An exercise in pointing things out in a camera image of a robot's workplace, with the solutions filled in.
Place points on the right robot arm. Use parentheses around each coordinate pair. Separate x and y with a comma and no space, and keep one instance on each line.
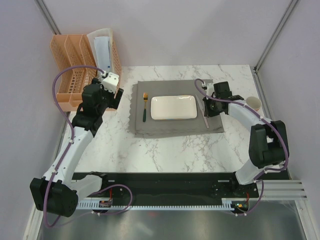
(268,143)

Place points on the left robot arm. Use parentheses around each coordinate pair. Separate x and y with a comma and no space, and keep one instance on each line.
(55,192)

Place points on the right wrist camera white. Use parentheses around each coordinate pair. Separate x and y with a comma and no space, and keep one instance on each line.
(209,88)

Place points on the white rectangular plate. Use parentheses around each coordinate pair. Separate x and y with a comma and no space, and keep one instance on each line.
(178,107)

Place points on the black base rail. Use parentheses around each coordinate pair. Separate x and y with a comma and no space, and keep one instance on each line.
(174,189)

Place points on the gold fork green handle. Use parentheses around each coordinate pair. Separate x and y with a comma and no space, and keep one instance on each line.
(145,99)

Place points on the white paper folder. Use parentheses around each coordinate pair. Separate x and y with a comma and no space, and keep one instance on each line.
(101,42)

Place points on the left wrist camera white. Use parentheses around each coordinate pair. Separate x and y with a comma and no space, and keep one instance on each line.
(110,82)

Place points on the aluminium frame rail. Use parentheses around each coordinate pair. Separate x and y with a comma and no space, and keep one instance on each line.
(283,190)

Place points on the black knife pink handle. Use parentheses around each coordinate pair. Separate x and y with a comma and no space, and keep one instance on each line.
(202,109)

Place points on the grey scalloped placemat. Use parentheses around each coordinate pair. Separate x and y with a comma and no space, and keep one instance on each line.
(167,128)

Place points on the white slotted cable duct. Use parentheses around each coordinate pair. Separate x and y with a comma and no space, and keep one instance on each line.
(100,205)

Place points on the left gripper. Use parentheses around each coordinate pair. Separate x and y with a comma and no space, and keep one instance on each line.
(114,102)

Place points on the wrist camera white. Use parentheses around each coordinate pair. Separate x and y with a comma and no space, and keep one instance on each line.
(209,88)
(110,82)

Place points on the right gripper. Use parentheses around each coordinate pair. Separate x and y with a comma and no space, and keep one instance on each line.
(208,113)

